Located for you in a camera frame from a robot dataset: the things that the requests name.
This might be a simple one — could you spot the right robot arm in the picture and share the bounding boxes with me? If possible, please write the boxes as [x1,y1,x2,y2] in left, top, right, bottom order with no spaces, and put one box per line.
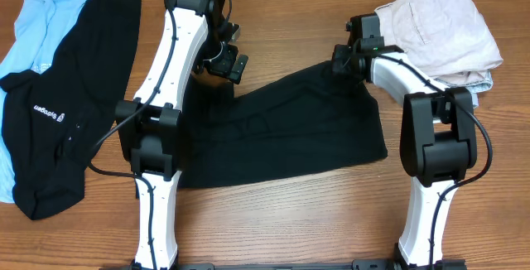
[332,45,477,269]

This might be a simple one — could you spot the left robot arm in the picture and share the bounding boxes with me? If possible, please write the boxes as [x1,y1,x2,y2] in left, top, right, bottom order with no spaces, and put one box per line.
[116,0,248,269]

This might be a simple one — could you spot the folded beige shorts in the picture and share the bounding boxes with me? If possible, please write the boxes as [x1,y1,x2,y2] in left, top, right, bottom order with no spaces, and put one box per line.
[374,0,504,79]

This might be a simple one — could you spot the folded light blue jeans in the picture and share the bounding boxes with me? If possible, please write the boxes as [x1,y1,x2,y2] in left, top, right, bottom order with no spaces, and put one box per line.
[436,70,494,108]

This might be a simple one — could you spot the black t-shirt with logo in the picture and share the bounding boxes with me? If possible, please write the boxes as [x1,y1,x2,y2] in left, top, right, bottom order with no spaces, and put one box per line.
[1,0,142,220]

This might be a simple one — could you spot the light blue t-shirt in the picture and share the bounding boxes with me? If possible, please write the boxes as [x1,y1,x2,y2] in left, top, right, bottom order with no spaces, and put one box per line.
[0,0,99,205]

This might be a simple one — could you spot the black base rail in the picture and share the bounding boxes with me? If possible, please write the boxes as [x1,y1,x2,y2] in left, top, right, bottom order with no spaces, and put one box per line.
[100,259,467,270]

